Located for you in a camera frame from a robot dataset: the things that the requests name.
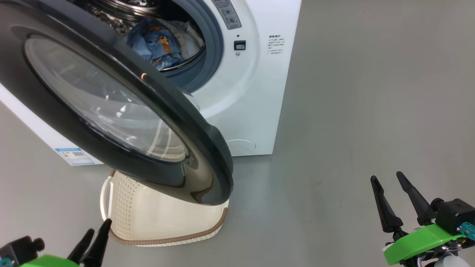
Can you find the round white drain filter cover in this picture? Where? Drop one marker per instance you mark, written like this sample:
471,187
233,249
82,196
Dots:
243,147

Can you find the white front-load washing machine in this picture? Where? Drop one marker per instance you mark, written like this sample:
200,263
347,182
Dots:
259,92

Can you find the cream perforated laundry basket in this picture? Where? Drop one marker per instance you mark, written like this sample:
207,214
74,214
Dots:
159,218

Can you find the blue energy label sticker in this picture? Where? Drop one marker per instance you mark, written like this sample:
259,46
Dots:
74,156

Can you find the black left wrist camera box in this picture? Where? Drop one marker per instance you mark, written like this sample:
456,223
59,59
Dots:
18,250

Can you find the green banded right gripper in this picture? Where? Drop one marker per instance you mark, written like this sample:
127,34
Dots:
419,246

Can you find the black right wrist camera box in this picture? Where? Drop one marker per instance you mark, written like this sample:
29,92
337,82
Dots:
454,215

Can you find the dark round washing machine door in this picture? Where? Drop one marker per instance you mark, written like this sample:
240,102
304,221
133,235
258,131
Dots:
104,100

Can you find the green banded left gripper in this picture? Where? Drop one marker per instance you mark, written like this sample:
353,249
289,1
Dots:
48,261

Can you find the steel washing machine drum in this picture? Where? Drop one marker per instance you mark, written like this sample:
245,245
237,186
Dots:
122,9

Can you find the grey instruction label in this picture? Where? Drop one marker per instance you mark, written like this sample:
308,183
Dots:
228,15

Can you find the grey rubber door gasket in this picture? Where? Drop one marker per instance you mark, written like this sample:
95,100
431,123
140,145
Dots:
213,48

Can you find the pale white garment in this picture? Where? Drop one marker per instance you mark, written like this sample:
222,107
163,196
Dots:
189,39

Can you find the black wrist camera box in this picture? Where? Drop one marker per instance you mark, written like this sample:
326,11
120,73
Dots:
454,215
18,250

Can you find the black door latch socket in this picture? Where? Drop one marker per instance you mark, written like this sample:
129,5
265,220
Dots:
240,45

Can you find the blue bear print garment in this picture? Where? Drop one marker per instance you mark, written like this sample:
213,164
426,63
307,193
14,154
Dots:
156,40

